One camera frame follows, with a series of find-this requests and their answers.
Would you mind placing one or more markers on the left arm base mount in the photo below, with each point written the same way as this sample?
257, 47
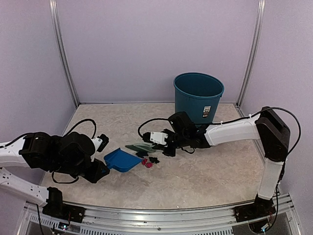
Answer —
55, 207

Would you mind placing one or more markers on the light green hand brush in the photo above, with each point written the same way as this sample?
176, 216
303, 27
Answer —
142, 147

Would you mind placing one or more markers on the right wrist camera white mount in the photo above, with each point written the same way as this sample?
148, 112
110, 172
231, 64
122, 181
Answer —
159, 138

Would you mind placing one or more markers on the aluminium front rail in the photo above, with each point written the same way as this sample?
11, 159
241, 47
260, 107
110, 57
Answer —
218, 220

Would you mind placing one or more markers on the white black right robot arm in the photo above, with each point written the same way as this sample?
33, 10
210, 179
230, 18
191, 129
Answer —
264, 125

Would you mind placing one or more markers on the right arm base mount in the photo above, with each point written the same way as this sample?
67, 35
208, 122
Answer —
254, 211

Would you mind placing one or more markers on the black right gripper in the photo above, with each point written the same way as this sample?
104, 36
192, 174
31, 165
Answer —
171, 152

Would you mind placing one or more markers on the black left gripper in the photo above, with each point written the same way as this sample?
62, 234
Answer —
99, 167

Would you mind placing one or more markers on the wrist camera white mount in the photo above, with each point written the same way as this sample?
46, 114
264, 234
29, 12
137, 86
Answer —
100, 143
159, 138

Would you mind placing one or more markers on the right aluminium frame post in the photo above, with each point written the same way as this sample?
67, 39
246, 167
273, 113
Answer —
253, 52

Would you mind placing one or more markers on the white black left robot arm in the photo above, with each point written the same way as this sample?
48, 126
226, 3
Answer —
32, 150

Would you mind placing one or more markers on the blue plastic dustpan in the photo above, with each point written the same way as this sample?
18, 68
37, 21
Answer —
121, 161

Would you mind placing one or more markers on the aluminium frame post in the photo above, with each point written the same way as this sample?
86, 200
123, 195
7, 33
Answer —
62, 52
253, 52

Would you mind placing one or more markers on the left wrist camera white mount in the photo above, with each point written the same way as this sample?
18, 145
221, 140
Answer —
100, 143

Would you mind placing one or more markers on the left aluminium frame post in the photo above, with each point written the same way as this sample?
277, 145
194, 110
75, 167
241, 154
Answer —
62, 52

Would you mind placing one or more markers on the dark blue scrap far left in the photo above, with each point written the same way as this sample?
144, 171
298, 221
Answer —
142, 154

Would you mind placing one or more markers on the teal plastic trash bin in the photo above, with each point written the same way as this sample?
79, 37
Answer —
198, 94

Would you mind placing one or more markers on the black scrap by pink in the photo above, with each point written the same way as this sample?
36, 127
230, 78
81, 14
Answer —
154, 160

